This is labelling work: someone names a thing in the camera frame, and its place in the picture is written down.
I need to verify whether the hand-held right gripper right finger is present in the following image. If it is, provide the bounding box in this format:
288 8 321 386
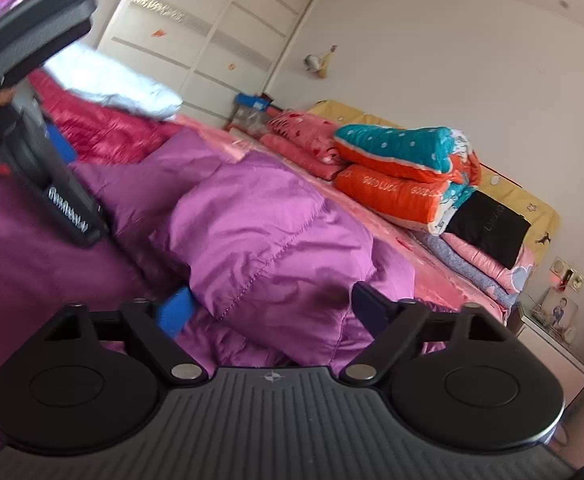
339 281 519 389

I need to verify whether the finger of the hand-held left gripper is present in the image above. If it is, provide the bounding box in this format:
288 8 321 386
42 122 77 163

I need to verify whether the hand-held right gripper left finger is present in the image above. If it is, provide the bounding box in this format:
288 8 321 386
44 285 209 387

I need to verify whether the purple down jacket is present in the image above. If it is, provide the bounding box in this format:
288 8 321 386
0 127 449 461

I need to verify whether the magenta down jacket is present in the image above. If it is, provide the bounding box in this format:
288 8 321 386
26 69 184 167

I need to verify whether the white down jacket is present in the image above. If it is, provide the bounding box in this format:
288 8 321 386
41 41 184 122

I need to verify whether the blue grey folded blanket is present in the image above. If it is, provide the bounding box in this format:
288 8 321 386
421 231 521 312

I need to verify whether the orange folded quilt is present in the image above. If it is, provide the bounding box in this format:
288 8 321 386
333 164 484 237

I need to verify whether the black folded cloth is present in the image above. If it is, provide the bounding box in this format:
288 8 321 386
443 189 533 272

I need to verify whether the white wardrobe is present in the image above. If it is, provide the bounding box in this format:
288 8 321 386
93 0 324 132

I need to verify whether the plain pink folded quilt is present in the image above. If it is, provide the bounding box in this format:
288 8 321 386
258 132 344 182

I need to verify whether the white nightstand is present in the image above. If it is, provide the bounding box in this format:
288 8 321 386
513 304 584 377

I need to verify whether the pink heart pillow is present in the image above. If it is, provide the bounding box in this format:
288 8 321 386
266 109 347 167

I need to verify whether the grey box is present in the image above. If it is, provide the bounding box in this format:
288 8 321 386
228 105 274 137

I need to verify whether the yellow headboard cover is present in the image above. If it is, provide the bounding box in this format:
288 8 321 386
306 99 564 262

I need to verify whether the blue box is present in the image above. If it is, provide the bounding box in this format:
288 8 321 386
233 92 274 112

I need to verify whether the photo frame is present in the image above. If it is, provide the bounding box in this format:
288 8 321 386
543 295 581 332

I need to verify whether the wall socket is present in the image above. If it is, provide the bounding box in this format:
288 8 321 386
548 256 584 294

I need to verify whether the hanging wall ornament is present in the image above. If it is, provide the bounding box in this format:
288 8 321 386
303 44 339 80

